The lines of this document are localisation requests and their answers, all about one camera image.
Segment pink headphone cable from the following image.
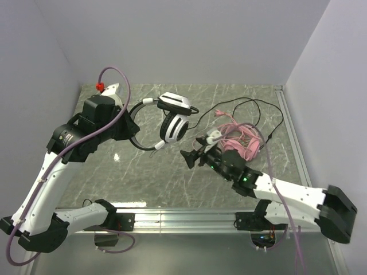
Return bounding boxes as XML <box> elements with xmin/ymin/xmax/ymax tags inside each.
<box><xmin>213</xmin><ymin>109</ymin><xmax>261</xmax><ymax>150</ymax></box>

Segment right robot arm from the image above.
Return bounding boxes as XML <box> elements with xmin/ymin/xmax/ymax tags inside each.
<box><xmin>180</xmin><ymin>148</ymin><xmax>357</xmax><ymax>244</ymax></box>

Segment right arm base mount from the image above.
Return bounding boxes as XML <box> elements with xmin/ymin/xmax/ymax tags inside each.
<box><xmin>233</xmin><ymin>212</ymin><xmax>288</xmax><ymax>252</ymax></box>

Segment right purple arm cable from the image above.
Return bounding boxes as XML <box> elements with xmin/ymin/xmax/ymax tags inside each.
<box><xmin>243</xmin><ymin>123</ymin><xmax>307</xmax><ymax>275</ymax></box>

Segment aluminium front rail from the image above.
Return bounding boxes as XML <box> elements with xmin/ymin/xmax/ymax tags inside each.
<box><xmin>54</xmin><ymin>208</ymin><xmax>336</xmax><ymax>234</ymax></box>

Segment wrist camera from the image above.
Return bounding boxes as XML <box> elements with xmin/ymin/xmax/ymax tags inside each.
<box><xmin>196</xmin><ymin>129</ymin><xmax>222</xmax><ymax>146</ymax></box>
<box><xmin>101</xmin><ymin>83</ymin><xmax>123</xmax><ymax>107</ymax></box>

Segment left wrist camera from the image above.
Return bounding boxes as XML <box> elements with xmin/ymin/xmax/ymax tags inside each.
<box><xmin>101</xmin><ymin>83</ymin><xmax>123</xmax><ymax>107</ymax></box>

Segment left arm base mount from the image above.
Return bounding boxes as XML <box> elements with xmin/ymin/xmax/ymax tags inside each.
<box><xmin>94</xmin><ymin>213</ymin><xmax>135</xmax><ymax>248</ymax></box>

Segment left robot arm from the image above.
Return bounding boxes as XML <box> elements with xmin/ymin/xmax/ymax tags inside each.
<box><xmin>1</xmin><ymin>95</ymin><xmax>139</xmax><ymax>253</ymax></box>

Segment white black headphones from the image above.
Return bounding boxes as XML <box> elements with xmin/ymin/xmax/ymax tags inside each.
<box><xmin>129</xmin><ymin>92</ymin><xmax>199</xmax><ymax>151</ymax></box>

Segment pink headphones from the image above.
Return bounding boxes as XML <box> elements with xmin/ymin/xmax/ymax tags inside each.
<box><xmin>221</xmin><ymin>138</ymin><xmax>260</xmax><ymax>161</ymax></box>

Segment aluminium left side rail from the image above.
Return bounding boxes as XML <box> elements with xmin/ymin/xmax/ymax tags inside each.
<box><xmin>18</xmin><ymin>249</ymin><xmax>38</xmax><ymax>275</ymax></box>

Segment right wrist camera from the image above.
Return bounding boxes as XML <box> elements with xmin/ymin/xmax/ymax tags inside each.
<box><xmin>196</xmin><ymin>129</ymin><xmax>222</xmax><ymax>146</ymax></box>

